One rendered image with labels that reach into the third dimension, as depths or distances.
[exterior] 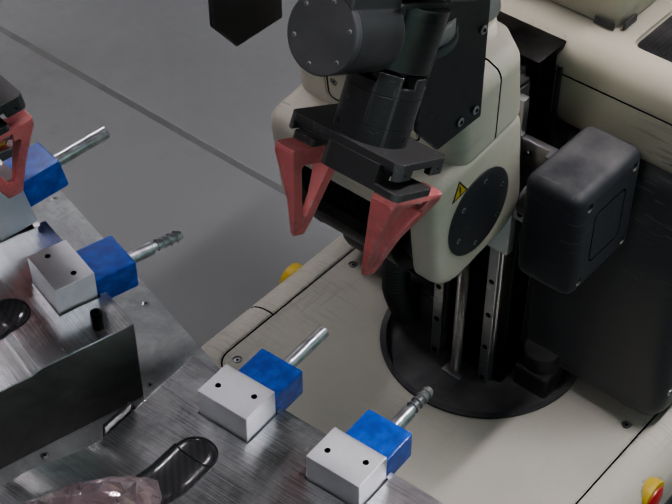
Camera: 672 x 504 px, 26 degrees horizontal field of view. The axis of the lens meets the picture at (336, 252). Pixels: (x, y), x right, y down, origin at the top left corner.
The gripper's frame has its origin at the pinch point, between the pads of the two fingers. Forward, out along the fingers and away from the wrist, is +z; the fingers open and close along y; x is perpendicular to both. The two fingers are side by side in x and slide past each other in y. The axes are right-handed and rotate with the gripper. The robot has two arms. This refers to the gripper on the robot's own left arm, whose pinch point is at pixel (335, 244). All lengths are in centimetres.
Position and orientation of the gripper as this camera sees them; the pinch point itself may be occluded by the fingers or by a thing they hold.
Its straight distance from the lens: 109.7
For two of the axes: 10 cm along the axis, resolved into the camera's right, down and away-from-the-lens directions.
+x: 5.7, -1.6, 8.1
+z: -2.8, 8.9, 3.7
